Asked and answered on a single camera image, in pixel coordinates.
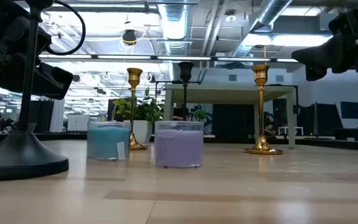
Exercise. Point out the linear ceiling light bar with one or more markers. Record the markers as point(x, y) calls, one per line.
point(123, 57)

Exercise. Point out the blue candle glass jar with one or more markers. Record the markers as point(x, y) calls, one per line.
point(106, 141)

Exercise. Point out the white pillar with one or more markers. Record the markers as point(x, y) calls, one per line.
point(57, 115)

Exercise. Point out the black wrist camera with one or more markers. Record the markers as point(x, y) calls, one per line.
point(8, 37)
point(340, 23)

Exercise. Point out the person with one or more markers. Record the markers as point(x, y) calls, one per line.
point(179, 112)

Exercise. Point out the small background green plant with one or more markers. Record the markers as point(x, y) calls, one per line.
point(201, 115)

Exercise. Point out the black office partition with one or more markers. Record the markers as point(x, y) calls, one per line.
point(325, 119)

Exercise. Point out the silver ventilation duct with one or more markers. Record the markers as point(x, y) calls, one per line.
point(172, 28)
point(269, 15)

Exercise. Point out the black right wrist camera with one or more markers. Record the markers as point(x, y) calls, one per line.
point(340, 23)

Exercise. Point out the white cabinet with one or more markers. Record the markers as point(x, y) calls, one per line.
point(77, 122)

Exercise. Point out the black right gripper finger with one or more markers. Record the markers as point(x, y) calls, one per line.
point(317, 54)

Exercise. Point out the dark wall monitor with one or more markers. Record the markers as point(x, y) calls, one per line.
point(351, 109)

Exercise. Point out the black ceiling-mounted device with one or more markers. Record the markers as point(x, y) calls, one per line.
point(129, 36)

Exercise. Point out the black candlestick holder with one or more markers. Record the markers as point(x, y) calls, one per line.
point(185, 73)
point(23, 158)

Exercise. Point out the gold candlestick holder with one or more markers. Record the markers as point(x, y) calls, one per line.
point(261, 77)
point(134, 77)

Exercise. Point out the green plant in white pot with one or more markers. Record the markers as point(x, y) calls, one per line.
point(141, 130)

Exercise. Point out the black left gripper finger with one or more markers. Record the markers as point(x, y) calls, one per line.
point(53, 81)

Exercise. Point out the purple candle glass jar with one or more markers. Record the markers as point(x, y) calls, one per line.
point(179, 149)

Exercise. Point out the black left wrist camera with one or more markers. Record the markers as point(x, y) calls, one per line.
point(8, 37)

